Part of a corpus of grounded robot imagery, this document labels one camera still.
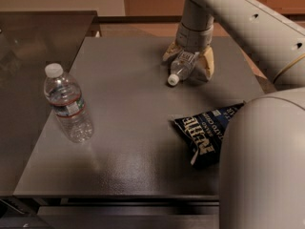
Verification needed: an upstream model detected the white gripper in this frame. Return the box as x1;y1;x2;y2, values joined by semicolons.
162;23;214;82

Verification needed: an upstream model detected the small blue-label plastic bottle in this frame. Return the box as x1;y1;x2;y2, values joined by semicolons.
168;51;199;86

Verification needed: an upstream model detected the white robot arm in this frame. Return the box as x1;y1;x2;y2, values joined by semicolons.
164;0;305;229

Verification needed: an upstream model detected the clear water bottle red label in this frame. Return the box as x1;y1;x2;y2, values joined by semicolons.
44;63;93;143

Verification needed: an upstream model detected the dark blue potato chip bag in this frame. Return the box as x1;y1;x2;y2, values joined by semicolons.
173;103;244;169

